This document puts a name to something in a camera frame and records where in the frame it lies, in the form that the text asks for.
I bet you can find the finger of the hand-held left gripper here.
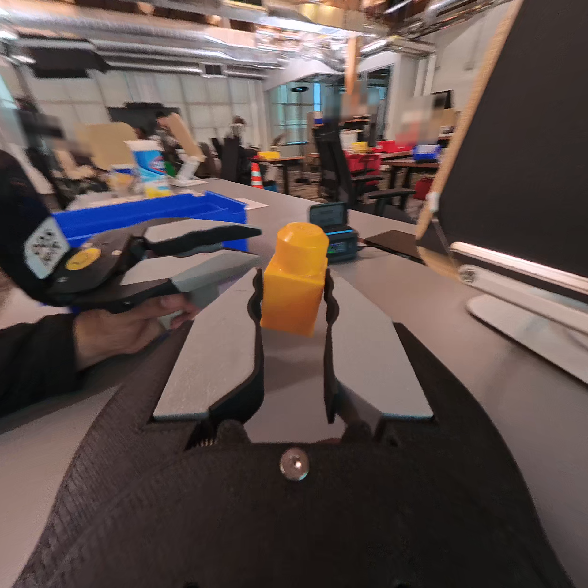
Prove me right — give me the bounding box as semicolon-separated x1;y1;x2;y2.
142;218;263;258
120;249;262;310

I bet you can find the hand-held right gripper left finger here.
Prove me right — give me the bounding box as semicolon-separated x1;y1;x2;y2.
153;268;265;422

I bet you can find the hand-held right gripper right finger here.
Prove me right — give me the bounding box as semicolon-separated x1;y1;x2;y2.
323;269;435;437

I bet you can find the yellow toy building block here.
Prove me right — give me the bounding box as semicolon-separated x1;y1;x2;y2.
259;222;330;338

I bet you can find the person's left forearm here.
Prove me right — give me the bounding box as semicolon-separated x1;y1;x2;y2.
0;312;86;420

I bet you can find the person's left hand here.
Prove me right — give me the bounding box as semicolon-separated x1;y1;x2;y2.
73;293;201;371

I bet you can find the blue plastic bin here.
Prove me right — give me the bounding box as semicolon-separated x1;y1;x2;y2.
51;190;250;254

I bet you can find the disinfecting wipes canister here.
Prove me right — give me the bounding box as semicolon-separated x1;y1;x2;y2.
125;140;175;199

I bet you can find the beige board on white stand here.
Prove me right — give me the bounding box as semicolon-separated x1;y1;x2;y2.
157;112;208;183

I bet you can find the beige rounded board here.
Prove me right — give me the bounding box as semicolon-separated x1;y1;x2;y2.
76;121;139;172

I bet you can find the wooden top office table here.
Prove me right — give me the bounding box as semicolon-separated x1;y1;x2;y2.
250;155;307;197

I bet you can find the dark charging case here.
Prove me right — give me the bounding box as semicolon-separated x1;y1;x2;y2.
309;201;360;265

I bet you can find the black office chair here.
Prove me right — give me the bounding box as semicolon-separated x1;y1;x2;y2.
312;123;417;215

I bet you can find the black light panel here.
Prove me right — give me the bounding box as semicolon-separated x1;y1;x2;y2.
27;46;112;80

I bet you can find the red plastic bin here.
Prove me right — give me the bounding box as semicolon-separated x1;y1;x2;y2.
345;152;383;178

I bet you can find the black floor lamp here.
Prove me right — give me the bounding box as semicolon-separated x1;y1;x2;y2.
291;84;314;183

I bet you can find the black board on white stand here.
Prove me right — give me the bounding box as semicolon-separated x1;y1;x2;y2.
415;0;588;385

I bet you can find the wall screen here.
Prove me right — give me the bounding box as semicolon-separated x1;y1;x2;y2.
107;102;181;135

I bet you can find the silver air duct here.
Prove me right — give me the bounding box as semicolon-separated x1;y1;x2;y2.
0;0;438;80

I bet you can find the wooden post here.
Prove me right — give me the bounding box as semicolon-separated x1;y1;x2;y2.
345;36;361;96

